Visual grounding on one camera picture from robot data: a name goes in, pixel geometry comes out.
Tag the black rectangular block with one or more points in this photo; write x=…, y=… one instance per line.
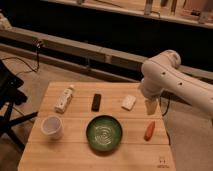
x=96, y=102

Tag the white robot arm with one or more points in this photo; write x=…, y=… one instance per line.
x=161, y=72

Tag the green ceramic bowl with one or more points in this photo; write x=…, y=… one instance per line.
x=104, y=133

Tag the white rectangular block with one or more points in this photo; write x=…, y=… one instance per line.
x=128, y=102

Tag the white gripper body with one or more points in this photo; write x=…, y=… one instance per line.
x=151, y=106

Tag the orange carrot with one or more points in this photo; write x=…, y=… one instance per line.
x=149, y=131

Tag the white plastic bottle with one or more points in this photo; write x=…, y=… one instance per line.
x=64, y=99

